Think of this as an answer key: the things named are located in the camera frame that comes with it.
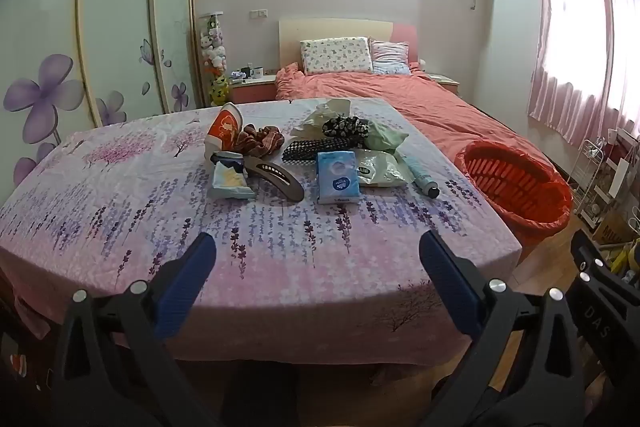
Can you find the striped pink pillow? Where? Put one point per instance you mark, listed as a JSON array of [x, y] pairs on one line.
[[390, 54]]

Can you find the pale green cloth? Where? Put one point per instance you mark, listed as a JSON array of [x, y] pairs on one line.
[[385, 137]]

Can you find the flower print wardrobe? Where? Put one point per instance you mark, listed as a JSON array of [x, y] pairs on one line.
[[115, 32]]

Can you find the pink white nightstand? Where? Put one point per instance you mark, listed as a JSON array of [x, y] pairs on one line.
[[252, 92], [447, 82]]

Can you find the cardboard box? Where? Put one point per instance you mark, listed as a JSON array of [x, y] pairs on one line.
[[612, 227]]

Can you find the black floral scrunchie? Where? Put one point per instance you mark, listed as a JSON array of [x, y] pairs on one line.
[[345, 127]]

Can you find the white mug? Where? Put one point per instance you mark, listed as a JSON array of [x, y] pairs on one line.
[[257, 72]]

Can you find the white wet wipes packet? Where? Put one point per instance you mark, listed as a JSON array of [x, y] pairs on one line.
[[382, 169]]

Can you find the yellow bag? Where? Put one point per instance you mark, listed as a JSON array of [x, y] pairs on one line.
[[625, 257]]

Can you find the floral tablecloth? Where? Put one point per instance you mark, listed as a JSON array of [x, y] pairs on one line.
[[150, 207]]

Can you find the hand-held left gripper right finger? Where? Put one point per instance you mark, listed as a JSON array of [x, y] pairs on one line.
[[450, 282]]

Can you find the wall socket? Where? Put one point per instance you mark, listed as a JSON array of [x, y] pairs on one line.
[[258, 13]]

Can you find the brown scrunchie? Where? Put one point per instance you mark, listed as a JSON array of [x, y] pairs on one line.
[[260, 139]]

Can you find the cream pink headboard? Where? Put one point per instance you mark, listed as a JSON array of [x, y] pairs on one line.
[[340, 29]]

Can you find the coral duvet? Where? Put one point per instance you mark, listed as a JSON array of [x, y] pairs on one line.
[[400, 97]]

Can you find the orange-red plastic basket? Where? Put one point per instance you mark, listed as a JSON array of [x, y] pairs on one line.
[[515, 187]]

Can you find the brown hair clip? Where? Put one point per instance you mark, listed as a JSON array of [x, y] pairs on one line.
[[280, 177]]

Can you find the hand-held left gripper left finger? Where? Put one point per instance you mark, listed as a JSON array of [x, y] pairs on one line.
[[187, 277]]

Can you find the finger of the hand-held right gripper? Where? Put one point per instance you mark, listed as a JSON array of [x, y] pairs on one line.
[[600, 327]]

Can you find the crumpled blue white packet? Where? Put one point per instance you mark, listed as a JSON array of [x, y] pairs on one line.
[[227, 182]]

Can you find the blue tissue packet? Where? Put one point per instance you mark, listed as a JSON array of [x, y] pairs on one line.
[[337, 177]]

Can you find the black perforated mat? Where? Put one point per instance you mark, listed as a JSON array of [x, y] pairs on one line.
[[300, 152]]

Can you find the floral white pillow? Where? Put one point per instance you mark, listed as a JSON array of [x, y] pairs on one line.
[[335, 54]]

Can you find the pink curtain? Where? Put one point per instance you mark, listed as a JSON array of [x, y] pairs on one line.
[[565, 82]]

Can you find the plush toy column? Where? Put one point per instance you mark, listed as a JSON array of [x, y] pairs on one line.
[[215, 57]]

